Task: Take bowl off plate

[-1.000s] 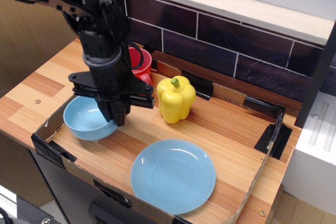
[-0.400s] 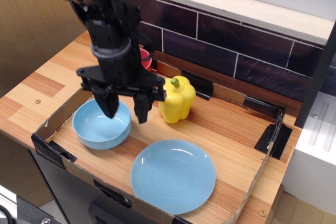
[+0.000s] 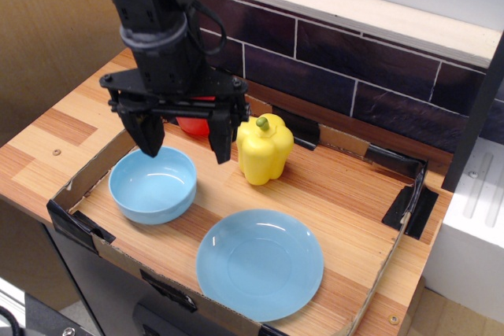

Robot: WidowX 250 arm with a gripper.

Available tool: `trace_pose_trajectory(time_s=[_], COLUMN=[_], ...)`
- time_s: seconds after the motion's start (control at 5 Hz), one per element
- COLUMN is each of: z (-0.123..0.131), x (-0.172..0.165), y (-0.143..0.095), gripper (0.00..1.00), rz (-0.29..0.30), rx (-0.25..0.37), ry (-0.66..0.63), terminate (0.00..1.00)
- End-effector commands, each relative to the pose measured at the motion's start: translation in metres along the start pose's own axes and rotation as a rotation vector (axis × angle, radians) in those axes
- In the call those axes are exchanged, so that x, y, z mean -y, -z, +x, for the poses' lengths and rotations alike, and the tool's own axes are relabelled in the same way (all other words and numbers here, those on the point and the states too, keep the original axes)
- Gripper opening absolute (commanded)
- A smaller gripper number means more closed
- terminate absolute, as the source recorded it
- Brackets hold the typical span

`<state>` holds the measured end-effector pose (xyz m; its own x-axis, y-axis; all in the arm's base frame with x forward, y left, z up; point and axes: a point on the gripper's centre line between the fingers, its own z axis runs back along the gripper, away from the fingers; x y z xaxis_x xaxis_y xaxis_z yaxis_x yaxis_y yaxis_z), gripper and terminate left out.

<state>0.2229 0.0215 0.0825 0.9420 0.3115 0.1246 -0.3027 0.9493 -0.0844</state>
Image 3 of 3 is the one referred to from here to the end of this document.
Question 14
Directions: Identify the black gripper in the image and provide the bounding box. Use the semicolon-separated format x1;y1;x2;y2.
100;32;250;164

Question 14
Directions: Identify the light blue bowl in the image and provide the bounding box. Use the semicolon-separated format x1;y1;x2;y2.
109;146;197;225

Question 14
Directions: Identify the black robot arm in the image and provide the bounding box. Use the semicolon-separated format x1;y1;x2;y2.
100;0;250;164

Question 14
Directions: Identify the cardboard fence with black tape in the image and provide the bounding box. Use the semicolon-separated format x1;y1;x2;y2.
50;124;435;335

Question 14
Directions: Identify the light blue plate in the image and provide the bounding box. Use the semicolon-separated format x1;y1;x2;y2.
196;209;324;323

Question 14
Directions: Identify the red plastic cup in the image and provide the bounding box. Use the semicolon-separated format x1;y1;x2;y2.
176;112;209;136

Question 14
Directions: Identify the yellow toy bell pepper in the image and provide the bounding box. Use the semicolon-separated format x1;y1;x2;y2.
236;113;294;186

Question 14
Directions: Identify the dark brick backsplash panel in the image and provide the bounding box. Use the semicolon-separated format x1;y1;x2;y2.
202;0;503;174

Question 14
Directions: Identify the white appliance top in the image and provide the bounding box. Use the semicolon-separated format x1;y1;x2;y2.
423;138;503;322

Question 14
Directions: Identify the black braided cable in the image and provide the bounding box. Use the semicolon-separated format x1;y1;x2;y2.
0;306;20;336

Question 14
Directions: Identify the black side post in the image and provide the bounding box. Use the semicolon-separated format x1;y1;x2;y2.
442;35;503;192

